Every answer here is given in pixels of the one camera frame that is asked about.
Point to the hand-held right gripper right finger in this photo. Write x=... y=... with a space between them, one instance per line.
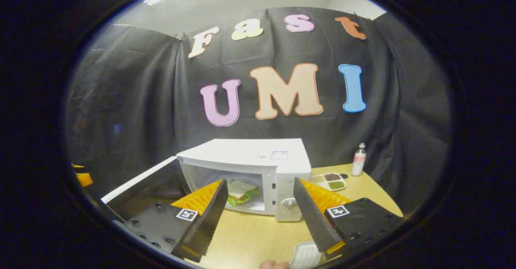
x=314 y=216

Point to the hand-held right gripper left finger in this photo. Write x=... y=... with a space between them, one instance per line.
x=209 y=216

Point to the lettuce sandwich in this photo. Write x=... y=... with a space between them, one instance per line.
x=240 y=188

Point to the white microwave oven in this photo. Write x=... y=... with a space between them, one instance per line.
x=250 y=152

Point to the white divided spice dish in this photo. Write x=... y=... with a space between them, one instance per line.
x=336 y=185

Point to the small white plastic tray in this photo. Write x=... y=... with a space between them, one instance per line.
x=302 y=257

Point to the small pink label bottle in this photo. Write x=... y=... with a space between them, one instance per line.
x=358 y=164

